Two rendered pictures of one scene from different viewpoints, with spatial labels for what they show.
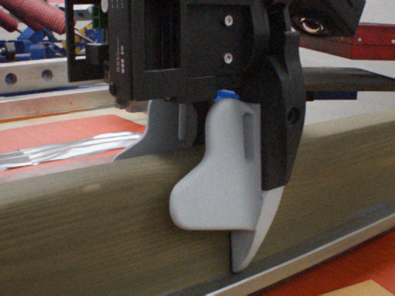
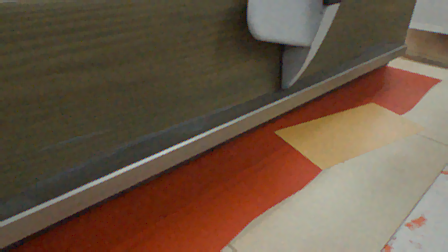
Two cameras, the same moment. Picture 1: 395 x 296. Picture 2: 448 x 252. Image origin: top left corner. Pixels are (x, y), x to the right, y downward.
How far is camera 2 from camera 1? 9 cm
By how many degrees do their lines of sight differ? 16
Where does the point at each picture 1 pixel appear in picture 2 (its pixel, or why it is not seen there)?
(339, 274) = (346, 99)
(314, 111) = not seen: hidden behind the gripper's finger
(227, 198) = (292, 12)
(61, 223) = (142, 26)
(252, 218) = (310, 34)
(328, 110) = not seen: hidden behind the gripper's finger
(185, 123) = not seen: outside the picture
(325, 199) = (345, 34)
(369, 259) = (364, 89)
